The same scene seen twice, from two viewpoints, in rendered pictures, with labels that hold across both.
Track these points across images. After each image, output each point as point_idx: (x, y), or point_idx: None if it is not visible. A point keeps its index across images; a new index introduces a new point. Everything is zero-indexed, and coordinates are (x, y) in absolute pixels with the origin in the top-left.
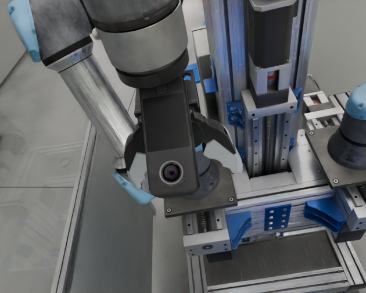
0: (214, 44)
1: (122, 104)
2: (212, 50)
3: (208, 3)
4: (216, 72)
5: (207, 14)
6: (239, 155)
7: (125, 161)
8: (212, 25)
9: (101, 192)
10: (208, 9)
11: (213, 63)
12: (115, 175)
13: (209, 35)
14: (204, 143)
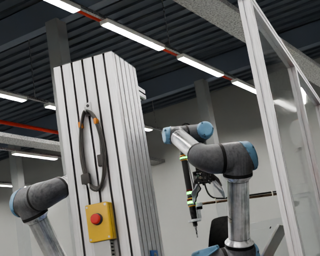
0: (157, 216)
1: (227, 213)
2: (153, 233)
3: (150, 193)
4: (157, 249)
5: (146, 209)
6: (192, 197)
7: (220, 182)
8: (155, 203)
9: None
10: (149, 199)
11: (153, 250)
12: (254, 243)
13: (147, 228)
14: (199, 185)
